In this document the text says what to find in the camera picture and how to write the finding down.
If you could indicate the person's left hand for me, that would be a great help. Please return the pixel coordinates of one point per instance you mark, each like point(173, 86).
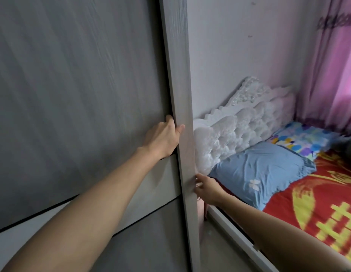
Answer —
point(162, 138)

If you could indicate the person's right hand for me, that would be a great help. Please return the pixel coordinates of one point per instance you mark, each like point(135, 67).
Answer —
point(211, 192)

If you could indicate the light blue pillow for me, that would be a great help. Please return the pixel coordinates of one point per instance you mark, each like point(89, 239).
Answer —
point(257, 167)

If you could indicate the white tufted bed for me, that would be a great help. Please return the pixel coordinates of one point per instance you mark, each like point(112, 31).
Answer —
point(237, 130)

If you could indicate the grey wooden wardrobe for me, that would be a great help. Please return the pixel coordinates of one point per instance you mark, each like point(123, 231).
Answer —
point(178, 67)

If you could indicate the grey sliding wardrobe door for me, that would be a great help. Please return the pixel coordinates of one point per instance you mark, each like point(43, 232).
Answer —
point(79, 82)

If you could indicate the colourful patterned pillow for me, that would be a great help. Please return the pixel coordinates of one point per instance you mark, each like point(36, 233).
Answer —
point(303, 138)

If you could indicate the person's right forearm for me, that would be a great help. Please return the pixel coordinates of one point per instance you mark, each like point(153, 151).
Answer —
point(277, 243)

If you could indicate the person's left forearm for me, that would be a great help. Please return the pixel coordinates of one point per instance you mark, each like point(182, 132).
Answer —
point(79, 223)

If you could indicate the red floral blanket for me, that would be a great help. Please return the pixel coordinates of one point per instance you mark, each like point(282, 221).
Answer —
point(283, 206)

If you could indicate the grey plush toy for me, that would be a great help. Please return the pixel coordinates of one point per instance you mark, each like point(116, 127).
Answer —
point(349, 147)

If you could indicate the pink curtain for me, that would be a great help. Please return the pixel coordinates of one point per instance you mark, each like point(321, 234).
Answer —
point(331, 82)

